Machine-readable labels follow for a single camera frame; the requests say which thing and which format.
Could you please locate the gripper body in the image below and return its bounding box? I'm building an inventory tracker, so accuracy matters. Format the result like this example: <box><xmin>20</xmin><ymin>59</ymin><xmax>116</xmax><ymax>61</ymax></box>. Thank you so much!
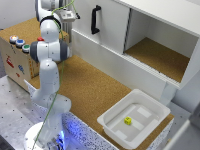
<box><xmin>59</xmin><ymin>9</ymin><xmax>81</xmax><ymax>24</ymax></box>

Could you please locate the yellow block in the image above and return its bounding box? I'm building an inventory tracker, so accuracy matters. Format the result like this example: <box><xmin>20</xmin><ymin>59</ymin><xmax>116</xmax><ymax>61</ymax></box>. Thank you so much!
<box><xmin>124</xmin><ymin>116</ymin><xmax>133</xmax><ymax>126</ymax></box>

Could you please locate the white sliding door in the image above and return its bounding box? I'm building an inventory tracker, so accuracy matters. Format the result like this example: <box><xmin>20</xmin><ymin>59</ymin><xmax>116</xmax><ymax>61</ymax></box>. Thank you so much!
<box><xmin>71</xmin><ymin>0</ymin><xmax>131</xmax><ymax>55</ymax></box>

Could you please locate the white cabinet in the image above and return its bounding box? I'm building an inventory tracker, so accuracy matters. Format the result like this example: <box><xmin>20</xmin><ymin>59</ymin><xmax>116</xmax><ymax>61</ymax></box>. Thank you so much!
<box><xmin>70</xmin><ymin>0</ymin><xmax>200</xmax><ymax>108</ymax></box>

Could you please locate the green button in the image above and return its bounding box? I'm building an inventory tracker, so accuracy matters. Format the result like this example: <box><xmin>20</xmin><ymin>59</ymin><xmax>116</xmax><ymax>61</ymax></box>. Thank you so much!
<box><xmin>21</xmin><ymin>43</ymin><xmax>31</xmax><ymax>54</ymax></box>

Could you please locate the blue button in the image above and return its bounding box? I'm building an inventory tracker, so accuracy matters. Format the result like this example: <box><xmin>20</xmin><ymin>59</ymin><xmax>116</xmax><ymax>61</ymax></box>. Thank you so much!
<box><xmin>15</xmin><ymin>38</ymin><xmax>26</xmax><ymax>48</ymax></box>

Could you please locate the red button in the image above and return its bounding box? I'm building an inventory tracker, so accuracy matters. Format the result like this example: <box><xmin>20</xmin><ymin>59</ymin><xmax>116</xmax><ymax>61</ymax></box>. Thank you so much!
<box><xmin>9</xmin><ymin>35</ymin><xmax>19</xmax><ymax>45</ymax></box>

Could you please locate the wooden drawer box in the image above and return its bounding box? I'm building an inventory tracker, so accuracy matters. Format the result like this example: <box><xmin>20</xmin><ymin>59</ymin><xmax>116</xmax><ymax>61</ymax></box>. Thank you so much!
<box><xmin>0</xmin><ymin>17</ymin><xmax>71</xmax><ymax>93</ymax></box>

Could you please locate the white plastic box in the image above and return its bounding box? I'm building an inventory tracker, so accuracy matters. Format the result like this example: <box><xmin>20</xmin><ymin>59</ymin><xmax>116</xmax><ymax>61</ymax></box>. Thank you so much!
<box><xmin>96</xmin><ymin>88</ymin><xmax>172</xmax><ymax>150</ymax></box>

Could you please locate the black door handle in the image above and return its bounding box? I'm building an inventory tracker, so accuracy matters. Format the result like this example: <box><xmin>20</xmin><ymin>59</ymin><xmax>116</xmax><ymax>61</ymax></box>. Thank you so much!
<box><xmin>90</xmin><ymin>4</ymin><xmax>102</xmax><ymax>36</ymax></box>

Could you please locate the green cable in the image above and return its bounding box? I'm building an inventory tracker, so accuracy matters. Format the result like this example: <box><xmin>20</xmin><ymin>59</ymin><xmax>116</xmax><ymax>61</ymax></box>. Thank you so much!
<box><xmin>31</xmin><ymin>0</ymin><xmax>78</xmax><ymax>150</ymax></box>

